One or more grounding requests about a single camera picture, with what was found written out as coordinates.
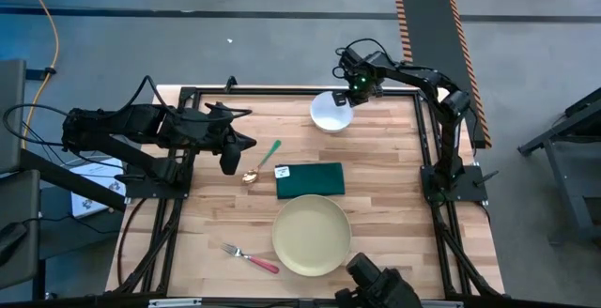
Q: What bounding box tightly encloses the black diagonal support beam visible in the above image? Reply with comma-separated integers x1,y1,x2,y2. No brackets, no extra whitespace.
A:
18,147,128,213

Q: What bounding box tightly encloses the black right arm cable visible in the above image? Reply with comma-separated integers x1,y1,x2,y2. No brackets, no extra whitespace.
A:
331,38,391,79

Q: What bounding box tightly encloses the black metal table frame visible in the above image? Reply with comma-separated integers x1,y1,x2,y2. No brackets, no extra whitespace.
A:
105,75,506,308

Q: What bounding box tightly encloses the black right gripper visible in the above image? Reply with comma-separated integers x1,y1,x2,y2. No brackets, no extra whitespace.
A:
331,47,384,107

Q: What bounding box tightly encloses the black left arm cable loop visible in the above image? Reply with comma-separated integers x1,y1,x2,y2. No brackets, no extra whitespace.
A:
2,103,71,149

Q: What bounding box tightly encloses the dark green folded napkin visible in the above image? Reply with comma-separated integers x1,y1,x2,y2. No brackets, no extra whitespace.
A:
274,162,347,200

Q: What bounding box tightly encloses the white bowl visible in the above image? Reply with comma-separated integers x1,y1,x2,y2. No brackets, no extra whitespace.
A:
309,90,355,134

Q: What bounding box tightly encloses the pale yellow plate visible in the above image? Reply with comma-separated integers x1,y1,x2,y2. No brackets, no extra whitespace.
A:
271,193,353,278

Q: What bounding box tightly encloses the orange floor cable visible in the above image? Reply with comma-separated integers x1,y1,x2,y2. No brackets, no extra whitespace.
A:
17,0,61,152

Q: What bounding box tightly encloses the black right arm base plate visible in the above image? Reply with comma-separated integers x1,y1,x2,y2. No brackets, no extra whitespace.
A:
420,164,500,205

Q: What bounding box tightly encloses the black floor cable clip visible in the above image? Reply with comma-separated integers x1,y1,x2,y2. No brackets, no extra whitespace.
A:
25,66,57,82

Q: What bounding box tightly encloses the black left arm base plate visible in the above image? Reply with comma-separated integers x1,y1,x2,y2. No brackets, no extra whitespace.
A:
115,150,194,200

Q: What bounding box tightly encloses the white printed box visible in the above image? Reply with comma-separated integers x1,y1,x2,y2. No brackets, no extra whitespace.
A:
69,157,127,219

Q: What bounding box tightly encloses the gold spoon with green handle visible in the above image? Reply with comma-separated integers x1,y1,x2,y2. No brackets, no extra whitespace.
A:
241,139,283,186

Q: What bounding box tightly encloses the black metal cart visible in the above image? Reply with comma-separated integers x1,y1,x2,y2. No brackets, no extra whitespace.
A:
517,86,601,246

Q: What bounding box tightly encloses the black mat with orange stripes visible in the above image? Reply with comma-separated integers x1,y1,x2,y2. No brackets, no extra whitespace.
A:
393,0,493,149

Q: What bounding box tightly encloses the dark grey chair cushion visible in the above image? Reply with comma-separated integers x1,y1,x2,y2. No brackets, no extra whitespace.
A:
0,58,28,176
0,169,42,290

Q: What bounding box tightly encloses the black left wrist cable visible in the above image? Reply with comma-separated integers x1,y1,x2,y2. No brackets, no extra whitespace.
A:
100,75,254,124

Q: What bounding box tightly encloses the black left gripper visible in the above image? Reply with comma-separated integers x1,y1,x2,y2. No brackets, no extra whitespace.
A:
204,103,258,177

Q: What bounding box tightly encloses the dark brown hanging cable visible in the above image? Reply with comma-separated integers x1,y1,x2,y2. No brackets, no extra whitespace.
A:
116,198,147,286

